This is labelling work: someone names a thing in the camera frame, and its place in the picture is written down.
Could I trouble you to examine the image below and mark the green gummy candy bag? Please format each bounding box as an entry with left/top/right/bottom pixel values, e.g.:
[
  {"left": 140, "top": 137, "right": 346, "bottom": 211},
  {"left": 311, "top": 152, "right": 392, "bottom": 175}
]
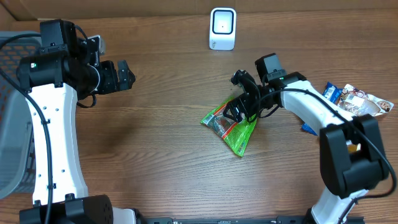
[{"left": 200, "top": 95, "right": 256, "bottom": 157}]

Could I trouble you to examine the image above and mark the blue Oreo cookie pack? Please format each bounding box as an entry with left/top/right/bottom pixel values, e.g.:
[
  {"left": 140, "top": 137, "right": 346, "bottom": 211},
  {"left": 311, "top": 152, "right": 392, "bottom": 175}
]
[{"left": 302, "top": 82, "right": 343, "bottom": 136}]

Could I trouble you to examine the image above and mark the beige paper snack bag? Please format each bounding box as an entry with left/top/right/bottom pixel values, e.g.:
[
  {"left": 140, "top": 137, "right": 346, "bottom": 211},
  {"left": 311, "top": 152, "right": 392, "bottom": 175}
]
[{"left": 329, "top": 84, "right": 394, "bottom": 116}]

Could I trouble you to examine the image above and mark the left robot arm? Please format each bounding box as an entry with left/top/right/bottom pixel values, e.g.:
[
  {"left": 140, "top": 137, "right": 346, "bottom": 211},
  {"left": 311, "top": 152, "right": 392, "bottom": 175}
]
[{"left": 18, "top": 19, "right": 137, "bottom": 224}]

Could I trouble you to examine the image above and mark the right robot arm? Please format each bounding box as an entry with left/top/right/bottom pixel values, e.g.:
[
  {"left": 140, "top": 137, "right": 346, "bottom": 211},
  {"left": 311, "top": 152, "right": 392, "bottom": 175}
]
[{"left": 223, "top": 54, "right": 397, "bottom": 223}]

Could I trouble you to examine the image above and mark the cardboard back panel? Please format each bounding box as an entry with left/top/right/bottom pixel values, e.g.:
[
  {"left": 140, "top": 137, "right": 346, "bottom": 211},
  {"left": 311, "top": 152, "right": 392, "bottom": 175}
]
[{"left": 1, "top": 0, "right": 397, "bottom": 21}]

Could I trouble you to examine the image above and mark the grey plastic mesh basket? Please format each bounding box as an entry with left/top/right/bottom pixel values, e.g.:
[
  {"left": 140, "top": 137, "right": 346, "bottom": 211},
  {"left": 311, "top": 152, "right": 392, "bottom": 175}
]
[{"left": 1, "top": 37, "right": 41, "bottom": 198}]

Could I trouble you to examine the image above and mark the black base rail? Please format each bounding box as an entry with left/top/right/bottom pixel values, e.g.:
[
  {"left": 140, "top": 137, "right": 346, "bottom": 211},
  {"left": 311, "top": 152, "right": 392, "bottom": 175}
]
[{"left": 136, "top": 216, "right": 316, "bottom": 224}]

